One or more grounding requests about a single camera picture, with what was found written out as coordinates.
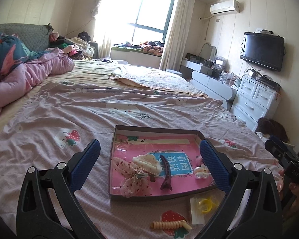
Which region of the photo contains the white dressing table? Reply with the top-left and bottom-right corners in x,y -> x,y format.
179,60 -> 238,111

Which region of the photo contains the lace bow hair clip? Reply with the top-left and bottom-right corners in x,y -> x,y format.
111,157 -> 152,198

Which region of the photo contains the cream claw hair clip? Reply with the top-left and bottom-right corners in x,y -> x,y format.
132,153 -> 162,177

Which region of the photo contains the pile of clothes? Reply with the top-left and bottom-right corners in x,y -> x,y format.
48,31 -> 99,61

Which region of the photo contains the black wall television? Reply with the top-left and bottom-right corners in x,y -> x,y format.
240,32 -> 285,72

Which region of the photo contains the yellow spiral hair clip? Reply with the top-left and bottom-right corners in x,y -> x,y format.
150,219 -> 193,231

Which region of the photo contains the black set-top box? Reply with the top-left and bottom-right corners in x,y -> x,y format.
254,73 -> 281,90

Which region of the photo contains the beige quilted blanket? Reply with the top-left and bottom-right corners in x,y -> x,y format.
108,63 -> 210,97

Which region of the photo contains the white flower hair clip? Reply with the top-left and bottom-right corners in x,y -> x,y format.
194,164 -> 211,181

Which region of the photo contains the window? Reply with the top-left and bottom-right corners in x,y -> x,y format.
128,0 -> 176,43

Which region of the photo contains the pink picture book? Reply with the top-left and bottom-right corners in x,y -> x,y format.
112,133 -> 216,195

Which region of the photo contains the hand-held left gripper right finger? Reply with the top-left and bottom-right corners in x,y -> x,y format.
199,138 -> 283,239

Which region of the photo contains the red patterned blanket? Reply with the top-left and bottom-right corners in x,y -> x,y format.
140,41 -> 165,56

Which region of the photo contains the white curtain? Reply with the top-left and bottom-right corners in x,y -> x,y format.
91,0 -> 130,60
159,0 -> 197,70

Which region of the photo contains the grey padded headboard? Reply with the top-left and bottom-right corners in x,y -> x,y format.
0,23 -> 53,51

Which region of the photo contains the white air conditioner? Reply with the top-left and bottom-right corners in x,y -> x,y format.
210,0 -> 241,15

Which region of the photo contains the dark purple hair clip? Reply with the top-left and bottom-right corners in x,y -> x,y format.
159,154 -> 173,191

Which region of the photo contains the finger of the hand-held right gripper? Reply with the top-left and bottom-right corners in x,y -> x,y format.
269,134 -> 296,152
264,139 -> 289,168

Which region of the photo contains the brown plush toy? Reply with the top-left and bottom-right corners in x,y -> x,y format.
255,118 -> 288,142

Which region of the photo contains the pink quilt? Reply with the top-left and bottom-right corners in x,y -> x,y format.
0,48 -> 75,125

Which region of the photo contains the white drawer chest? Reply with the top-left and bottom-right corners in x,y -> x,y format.
230,75 -> 281,132

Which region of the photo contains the clear cosmetics organizer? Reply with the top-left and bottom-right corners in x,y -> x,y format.
213,58 -> 226,71

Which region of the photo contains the heart-shaped mirror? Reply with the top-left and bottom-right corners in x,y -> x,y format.
201,42 -> 217,60

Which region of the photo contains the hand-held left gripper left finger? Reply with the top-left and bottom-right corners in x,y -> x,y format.
16,139 -> 101,239

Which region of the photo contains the dark floral duvet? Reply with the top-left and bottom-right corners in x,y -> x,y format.
0,31 -> 50,76

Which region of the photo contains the yellow hair ties packet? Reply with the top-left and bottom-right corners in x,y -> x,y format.
189,196 -> 221,224

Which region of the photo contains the pink shallow box tray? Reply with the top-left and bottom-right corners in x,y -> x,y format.
109,125 -> 221,201

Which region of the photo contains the person's right hand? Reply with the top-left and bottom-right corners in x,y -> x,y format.
276,169 -> 299,221

